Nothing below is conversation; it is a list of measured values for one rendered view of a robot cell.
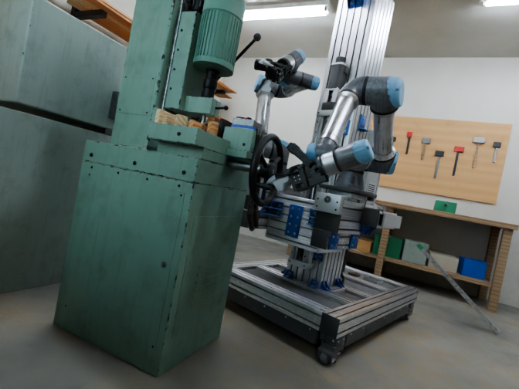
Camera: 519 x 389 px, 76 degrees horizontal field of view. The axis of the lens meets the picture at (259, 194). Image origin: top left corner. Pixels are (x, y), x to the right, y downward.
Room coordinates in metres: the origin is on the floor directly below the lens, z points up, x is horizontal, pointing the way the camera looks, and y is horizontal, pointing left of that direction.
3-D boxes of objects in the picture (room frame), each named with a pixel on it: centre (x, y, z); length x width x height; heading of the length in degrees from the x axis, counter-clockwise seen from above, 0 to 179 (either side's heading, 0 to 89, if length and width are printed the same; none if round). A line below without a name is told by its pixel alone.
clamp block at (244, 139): (1.39, 0.10, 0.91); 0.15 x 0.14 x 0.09; 157
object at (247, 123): (1.40, 0.10, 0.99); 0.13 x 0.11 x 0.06; 157
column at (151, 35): (1.54, 0.57, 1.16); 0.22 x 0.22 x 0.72; 67
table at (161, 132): (1.43, 0.18, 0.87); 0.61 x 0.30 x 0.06; 157
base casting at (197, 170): (1.48, 0.41, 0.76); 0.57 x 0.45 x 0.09; 67
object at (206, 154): (1.41, 0.24, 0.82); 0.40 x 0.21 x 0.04; 157
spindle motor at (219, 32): (1.43, 0.30, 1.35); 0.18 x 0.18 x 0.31
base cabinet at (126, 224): (1.48, 0.41, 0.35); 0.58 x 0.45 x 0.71; 67
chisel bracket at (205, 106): (1.44, 0.32, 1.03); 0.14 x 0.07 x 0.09; 67
